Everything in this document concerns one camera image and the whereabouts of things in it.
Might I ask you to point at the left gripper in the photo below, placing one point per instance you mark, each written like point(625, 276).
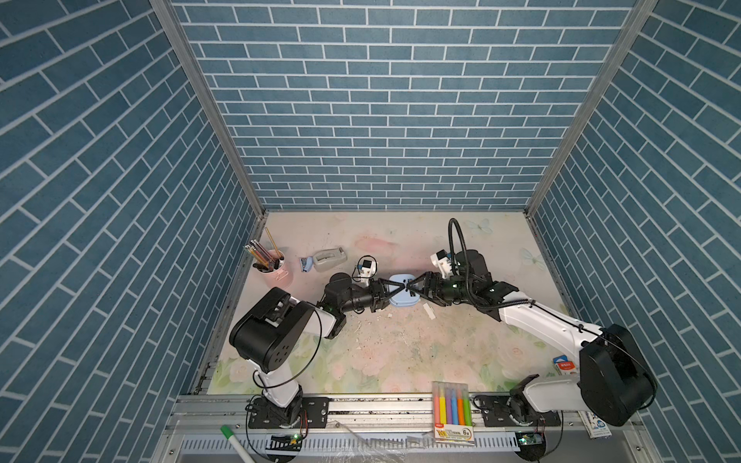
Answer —
point(377, 299)

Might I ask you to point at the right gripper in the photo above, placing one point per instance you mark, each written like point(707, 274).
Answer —
point(429, 278)

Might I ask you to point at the light blue alarm clock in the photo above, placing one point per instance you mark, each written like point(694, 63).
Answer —
point(404, 299)

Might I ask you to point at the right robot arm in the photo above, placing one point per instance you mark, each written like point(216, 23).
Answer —
point(613, 380)

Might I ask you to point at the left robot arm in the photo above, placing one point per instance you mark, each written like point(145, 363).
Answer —
point(268, 333)

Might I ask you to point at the small blue white item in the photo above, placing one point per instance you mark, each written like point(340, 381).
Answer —
point(306, 264)

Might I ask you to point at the pink pencil cup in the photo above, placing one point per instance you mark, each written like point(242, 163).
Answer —
point(269, 260)

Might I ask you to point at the highlighter marker pack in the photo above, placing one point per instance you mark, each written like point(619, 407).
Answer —
point(452, 414)

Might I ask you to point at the green capped marker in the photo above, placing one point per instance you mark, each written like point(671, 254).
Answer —
point(236, 445)

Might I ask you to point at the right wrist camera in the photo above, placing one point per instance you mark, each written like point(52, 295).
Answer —
point(443, 263)

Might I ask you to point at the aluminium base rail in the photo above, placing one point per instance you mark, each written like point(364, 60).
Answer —
point(378, 428)

